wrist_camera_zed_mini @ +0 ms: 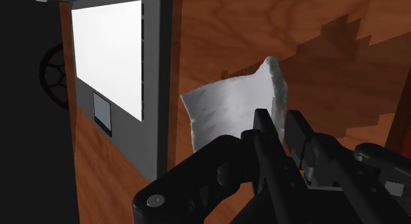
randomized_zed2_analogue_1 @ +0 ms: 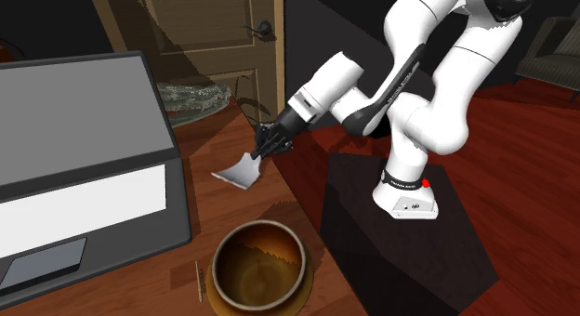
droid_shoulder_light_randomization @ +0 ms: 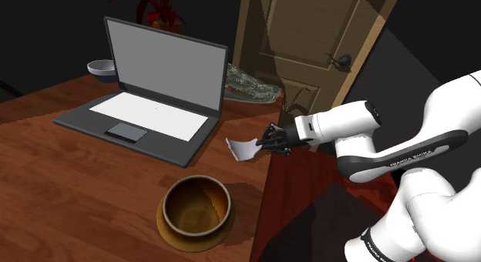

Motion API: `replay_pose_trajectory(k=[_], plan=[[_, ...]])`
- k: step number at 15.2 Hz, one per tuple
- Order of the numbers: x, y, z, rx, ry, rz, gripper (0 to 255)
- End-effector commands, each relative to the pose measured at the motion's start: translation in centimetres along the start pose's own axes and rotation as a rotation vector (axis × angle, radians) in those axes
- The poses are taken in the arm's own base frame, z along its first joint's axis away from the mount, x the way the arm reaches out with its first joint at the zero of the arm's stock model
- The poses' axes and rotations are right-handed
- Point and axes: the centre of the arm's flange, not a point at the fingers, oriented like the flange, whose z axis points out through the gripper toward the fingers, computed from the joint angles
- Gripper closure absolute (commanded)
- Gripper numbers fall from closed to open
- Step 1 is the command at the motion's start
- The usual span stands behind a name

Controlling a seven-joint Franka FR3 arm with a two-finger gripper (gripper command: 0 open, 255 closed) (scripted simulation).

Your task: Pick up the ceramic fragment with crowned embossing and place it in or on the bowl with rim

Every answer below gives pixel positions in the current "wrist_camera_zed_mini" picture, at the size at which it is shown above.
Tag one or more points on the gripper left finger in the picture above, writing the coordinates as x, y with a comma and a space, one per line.
192, 178

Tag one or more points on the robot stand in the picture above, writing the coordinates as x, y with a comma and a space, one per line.
25, 120

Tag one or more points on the grey laptop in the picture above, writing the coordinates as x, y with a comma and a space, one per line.
151, 88

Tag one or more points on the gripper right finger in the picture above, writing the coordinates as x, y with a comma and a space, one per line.
334, 159

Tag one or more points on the white cloth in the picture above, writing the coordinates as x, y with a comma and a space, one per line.
231, 104

